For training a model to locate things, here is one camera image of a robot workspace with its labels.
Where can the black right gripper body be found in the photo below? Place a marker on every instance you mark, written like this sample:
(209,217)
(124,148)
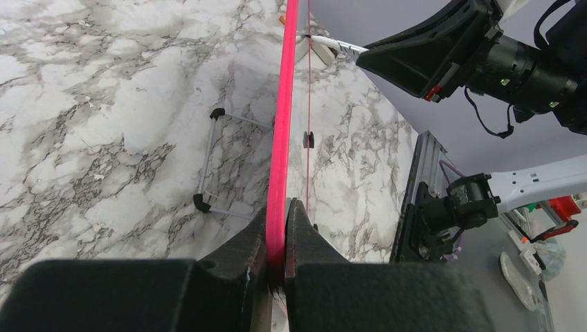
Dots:
(469,29)

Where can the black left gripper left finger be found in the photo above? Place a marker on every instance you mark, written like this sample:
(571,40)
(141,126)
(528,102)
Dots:
(224,291)

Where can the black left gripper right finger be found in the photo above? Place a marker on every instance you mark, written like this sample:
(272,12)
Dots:
(326,292)

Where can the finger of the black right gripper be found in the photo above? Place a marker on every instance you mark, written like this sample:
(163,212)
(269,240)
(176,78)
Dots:
(446,20)
(409,65)

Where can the pink framed whiteboard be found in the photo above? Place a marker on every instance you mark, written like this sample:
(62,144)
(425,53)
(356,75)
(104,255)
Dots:
(278,203)

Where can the white brown whiteboard marker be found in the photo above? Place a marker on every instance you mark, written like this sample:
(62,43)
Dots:
(338,45)

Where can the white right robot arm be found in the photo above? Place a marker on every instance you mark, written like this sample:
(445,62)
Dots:
(496,103)

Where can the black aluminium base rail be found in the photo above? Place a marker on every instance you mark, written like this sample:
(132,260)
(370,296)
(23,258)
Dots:
(424,231)

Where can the grey wire whiteboard stand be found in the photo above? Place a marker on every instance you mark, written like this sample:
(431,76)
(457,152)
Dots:
(212,163)

